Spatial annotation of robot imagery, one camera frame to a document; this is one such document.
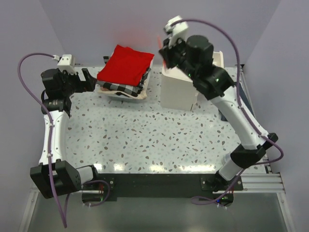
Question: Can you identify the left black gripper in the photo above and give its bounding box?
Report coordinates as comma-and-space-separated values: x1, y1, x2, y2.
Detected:
58, 68, 97, 97

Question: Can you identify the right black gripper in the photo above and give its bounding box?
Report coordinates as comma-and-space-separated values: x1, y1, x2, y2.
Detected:
159, 35, 198, 81

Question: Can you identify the red orange marker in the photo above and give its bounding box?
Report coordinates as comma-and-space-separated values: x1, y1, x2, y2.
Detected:
157, 35, 167, 71

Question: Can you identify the small clear plastic cup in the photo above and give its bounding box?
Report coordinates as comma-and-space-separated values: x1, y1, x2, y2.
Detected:
222, 154, 231, 165

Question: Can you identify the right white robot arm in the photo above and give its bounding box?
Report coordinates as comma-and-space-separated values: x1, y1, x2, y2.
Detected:
159, 35, 278, 191

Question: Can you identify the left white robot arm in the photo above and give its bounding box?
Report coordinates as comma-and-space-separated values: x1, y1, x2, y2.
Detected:
30, 68, 100, 199

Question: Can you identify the red folded t-shirt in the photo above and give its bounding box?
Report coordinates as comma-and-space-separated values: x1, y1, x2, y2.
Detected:
97, 45, 154, 87

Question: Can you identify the black white checkered cloth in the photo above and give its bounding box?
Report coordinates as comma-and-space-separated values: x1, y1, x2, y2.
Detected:
97, 60, 153, 100

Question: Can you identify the beige folded cloth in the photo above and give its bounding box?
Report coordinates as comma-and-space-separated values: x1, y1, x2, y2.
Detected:
98, 80, 149, 100

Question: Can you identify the dark blue cloth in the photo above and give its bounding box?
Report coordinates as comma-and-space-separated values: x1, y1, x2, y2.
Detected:
218, 88, 254, 122

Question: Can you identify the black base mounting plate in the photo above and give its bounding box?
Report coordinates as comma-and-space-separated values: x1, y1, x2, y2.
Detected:
82, 174, 243, 204

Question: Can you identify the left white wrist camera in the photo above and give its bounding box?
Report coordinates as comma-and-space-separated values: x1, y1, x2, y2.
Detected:
57, 54, 76, 75

